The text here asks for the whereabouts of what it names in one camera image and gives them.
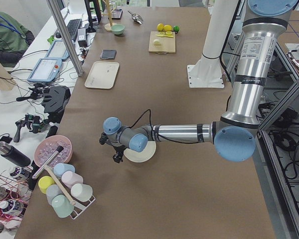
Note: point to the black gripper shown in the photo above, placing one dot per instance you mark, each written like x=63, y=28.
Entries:
x=117, y=152

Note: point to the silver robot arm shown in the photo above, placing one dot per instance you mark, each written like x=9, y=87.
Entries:
x=234, y=134

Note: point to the beige serving tray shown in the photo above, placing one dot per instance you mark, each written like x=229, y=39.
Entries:
x=102, y=75

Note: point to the white steamed bun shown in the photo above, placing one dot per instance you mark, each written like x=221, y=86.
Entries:
x=156, y=42

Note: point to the dark framed glass tray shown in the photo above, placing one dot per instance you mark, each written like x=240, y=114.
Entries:
x=115, y=14

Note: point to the cream round plate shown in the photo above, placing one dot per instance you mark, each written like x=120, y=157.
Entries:
x=140, y=157

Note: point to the white cup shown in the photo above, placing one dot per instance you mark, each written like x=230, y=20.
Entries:
x=82, y=192

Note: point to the pink cup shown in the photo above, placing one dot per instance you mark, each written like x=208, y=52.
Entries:
x=69, y=179

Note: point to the blue cup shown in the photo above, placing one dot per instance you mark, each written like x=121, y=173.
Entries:
x=60, y=168

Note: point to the white cup rack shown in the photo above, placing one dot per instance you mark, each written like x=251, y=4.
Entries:
x=79, y=207

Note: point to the metal muddler in bowl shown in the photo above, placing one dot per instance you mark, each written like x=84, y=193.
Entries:
x=50, y=159

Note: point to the pink bowl with ice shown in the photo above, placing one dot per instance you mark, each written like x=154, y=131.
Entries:
x=49, y=146

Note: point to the grey cup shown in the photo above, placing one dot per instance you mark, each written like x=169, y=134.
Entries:
x=52, y=191

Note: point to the mint green cup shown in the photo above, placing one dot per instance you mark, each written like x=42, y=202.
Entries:
x=62, y=206

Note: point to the yellow cup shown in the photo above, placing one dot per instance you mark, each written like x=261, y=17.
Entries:
x=44, y=182

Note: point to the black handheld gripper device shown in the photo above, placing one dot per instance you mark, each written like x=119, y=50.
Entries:
x=32, y=122

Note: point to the folded grey cloth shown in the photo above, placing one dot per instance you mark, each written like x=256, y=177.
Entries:
x=108, y=54

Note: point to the upper blue teach pendant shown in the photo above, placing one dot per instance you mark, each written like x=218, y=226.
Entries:
x=45, y=70

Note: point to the black thermos bottle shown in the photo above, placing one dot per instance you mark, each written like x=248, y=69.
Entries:
x=13, y=155

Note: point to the wooden cutting board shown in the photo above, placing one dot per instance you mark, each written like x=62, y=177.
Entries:
x=168, y=45

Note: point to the mint green bowl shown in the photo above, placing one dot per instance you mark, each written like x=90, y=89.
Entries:
x=117, y=29

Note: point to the yellow plastic knife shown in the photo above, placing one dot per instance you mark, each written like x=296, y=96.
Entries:
x=164, y=35

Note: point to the black power adapter box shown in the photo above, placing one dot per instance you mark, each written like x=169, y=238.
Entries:
x=82, y=37

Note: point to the wooden mug tree stand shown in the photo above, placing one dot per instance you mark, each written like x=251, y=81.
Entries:
x=108, y=14

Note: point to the left whole yellow lemon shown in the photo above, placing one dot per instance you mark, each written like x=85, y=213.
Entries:
x=160, y=27

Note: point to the whole yellow lemon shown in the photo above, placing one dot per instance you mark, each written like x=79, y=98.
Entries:
x=167, y=27
x=160, y=27

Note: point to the right whole yellow lemon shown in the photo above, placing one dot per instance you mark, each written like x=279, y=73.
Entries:
x=167, y=27

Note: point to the black keyboard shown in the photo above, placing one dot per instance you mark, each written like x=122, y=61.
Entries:
x=72, y=27

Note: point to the metal ice scoop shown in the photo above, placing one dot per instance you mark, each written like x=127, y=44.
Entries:
x=136, y=18

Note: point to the green lime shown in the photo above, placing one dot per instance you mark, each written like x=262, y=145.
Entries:
x=176, y=29

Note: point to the black computer monitor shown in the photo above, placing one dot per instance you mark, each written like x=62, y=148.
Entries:
x=94, y=14

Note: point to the person in green jacket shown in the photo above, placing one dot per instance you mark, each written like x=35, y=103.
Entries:
x=15, y=39

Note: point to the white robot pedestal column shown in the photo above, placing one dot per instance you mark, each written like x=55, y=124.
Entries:
x=207, y=72

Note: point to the aluminium frame post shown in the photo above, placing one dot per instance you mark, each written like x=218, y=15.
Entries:
x=58, y=18

